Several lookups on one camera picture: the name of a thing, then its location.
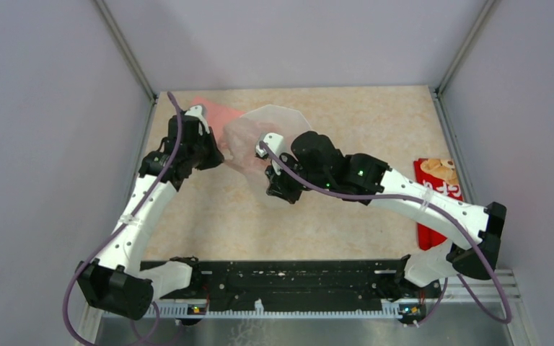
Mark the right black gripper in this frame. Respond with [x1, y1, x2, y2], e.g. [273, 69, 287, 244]
[265, 151, 331, 205]

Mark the white octagonal trash bin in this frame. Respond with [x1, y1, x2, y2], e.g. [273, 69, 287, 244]
[222, 105, 312, 208]

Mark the translucent pink trash bag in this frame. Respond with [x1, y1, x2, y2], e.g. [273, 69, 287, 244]
[217, 117, 278, 180]

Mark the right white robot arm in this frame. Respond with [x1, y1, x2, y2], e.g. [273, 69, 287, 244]
[255, 131, 506, 297]

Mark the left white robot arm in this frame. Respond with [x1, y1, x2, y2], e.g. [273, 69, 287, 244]
[77, 107, 224, 320]

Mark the red snack package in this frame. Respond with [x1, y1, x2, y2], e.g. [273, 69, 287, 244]
[413, 158, 463, 250]

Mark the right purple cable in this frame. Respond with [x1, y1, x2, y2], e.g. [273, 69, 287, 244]
[258, 141, 513, 328]

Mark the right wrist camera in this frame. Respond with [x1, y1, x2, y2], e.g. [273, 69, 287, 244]
[255, 133, 287, 175]

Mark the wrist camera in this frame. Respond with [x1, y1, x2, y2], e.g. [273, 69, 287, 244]
[183, 104, 211, 134]
[255, 133, 287, 175]

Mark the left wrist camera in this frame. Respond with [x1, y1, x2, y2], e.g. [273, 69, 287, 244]
[183, 104, 211, 134]

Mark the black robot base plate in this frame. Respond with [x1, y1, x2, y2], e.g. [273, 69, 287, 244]
[162, 257, 441, 313]

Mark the left aluminium frame post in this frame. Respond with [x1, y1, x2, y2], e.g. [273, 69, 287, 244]
[92, 0, 157, 103]

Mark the aluminium frame post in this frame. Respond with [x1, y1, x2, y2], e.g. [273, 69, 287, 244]
[434, 0, 501, 99]
[92, 0, 157, 103]

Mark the aluminium front rail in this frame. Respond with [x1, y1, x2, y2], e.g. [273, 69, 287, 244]
[76, 271, 539, 345]

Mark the right aluminium frame post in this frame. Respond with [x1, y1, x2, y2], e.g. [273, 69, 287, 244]
[434, 0, 501, 99]

